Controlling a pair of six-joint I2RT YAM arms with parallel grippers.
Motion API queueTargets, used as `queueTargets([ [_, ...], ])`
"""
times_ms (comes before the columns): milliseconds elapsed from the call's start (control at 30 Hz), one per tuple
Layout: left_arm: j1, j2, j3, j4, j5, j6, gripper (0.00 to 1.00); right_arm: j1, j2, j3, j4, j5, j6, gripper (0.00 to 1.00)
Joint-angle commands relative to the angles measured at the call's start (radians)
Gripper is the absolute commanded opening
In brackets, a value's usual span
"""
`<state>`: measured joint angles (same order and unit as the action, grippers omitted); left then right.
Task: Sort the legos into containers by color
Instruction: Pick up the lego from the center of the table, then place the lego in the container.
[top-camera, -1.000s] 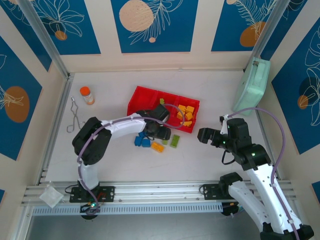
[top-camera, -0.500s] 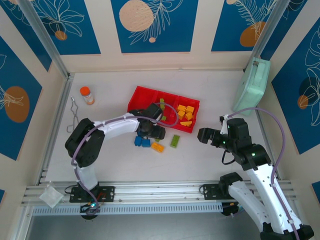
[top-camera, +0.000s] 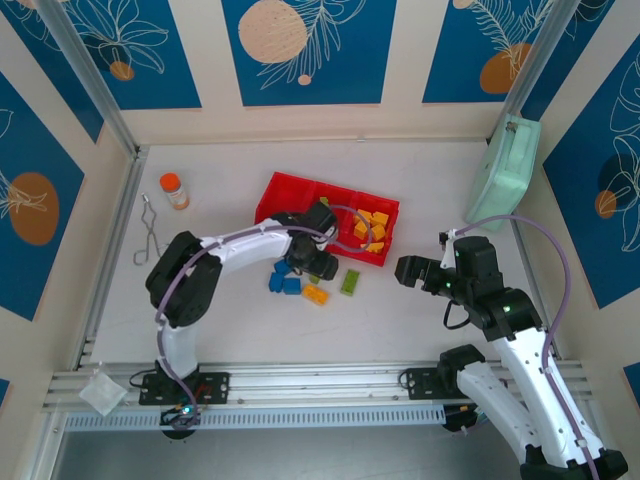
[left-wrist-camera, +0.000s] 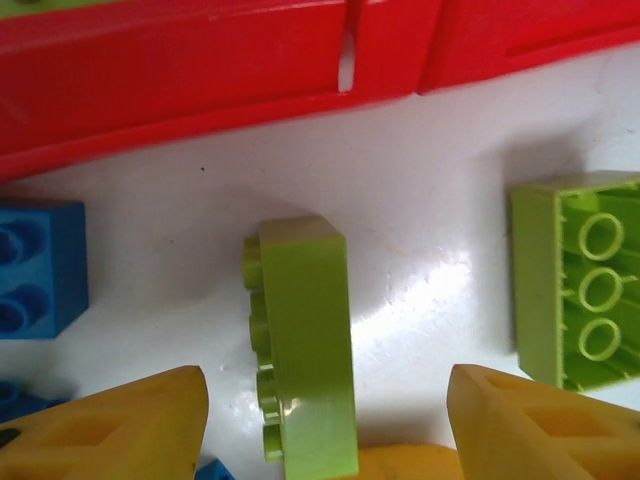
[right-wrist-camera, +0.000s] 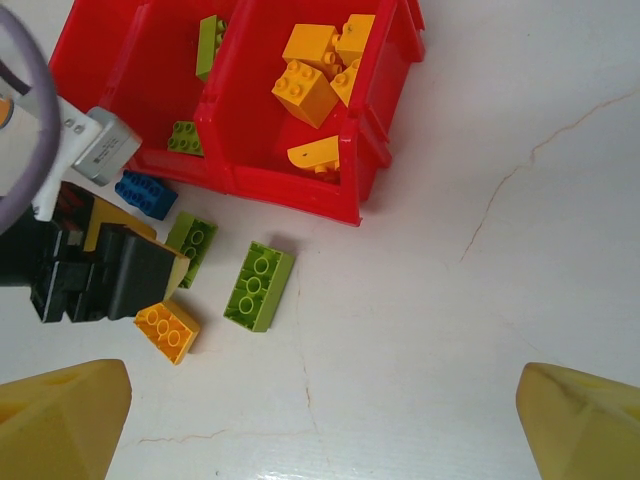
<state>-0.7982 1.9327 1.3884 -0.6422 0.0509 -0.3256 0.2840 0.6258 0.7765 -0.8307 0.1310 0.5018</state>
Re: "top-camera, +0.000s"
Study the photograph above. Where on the yellow curved lego brick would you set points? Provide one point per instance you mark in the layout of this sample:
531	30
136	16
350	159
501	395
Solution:
376	248

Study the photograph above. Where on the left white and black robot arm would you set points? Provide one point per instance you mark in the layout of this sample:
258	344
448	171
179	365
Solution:
250	240

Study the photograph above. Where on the white folded cloth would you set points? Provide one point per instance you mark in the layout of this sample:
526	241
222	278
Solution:
102	392

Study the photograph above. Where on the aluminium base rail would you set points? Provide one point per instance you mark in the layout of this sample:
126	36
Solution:
310	382

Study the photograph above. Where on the aluminium side rail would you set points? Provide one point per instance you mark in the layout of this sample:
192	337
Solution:
531	280
112	260

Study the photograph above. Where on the mint green zip case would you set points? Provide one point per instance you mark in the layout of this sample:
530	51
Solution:
505	170

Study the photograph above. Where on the aluminium frame post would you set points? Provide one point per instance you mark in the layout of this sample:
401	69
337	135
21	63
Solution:
85	70
535	60

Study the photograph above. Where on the orange capped spice bottle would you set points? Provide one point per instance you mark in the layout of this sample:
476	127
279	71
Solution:
175	195

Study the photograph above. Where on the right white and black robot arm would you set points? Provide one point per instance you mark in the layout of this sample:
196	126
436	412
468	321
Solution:
530	370

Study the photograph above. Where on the yellow rectangular lego brick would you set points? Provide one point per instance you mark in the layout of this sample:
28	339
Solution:
316	295

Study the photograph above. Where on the circuit board with green light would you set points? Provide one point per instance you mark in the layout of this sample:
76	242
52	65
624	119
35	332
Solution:
182	412

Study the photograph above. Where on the blue square lego brick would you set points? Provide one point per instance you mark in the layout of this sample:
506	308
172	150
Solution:
275	283
291	285

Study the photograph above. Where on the yellow square lego brick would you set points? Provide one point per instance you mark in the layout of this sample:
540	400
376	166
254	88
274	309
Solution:
363	216
360	230
381	218
378	232

